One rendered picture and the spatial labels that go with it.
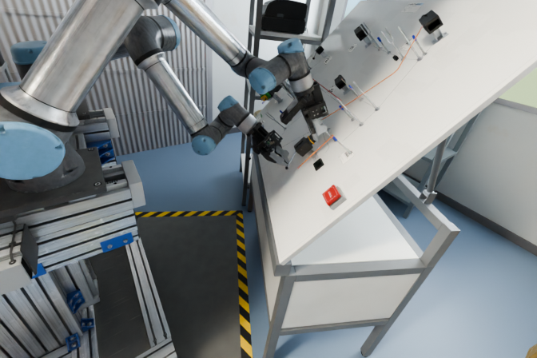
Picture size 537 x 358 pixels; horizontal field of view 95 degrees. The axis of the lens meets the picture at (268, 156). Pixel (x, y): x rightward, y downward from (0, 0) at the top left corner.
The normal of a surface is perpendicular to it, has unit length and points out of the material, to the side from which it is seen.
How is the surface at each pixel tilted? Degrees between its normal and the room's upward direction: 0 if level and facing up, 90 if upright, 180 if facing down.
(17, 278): 90
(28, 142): 96
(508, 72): 54
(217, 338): 0
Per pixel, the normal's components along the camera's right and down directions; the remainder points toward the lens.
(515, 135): -0.81, 0.22
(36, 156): 0.52, 0.57
